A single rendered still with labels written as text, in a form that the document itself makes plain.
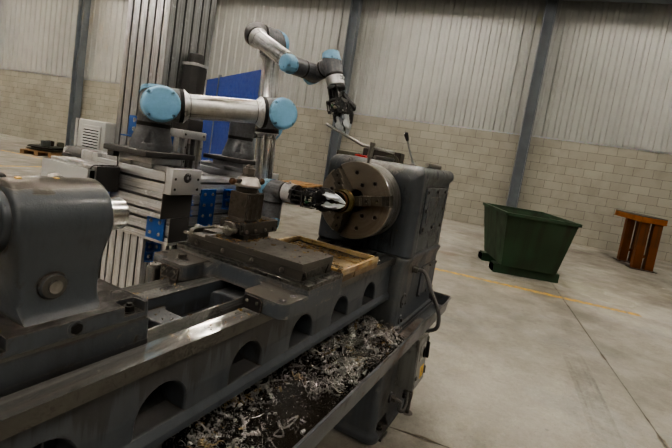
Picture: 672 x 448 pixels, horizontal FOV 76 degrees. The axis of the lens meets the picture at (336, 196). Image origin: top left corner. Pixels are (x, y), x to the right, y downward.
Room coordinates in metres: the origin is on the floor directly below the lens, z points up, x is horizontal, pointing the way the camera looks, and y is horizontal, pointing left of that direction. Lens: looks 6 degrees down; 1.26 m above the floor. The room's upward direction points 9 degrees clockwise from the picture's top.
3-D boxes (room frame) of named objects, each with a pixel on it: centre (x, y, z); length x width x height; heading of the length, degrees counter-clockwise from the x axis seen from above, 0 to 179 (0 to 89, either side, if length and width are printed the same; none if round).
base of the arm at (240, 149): (2.02, 0.49, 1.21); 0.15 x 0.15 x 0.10
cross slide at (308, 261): (1.21, 0.21, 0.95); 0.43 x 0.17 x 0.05; 63
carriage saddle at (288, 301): (1.16, 0.21, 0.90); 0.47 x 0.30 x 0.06; 63
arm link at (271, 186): (1.67, 0.24, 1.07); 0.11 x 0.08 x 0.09; 62
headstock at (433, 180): (2.12, -0.27, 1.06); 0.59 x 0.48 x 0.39; 153
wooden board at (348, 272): (1.49, 0.04, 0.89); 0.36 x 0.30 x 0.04; 63
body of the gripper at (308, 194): (1.59, 0.11, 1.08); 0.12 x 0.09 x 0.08; 62
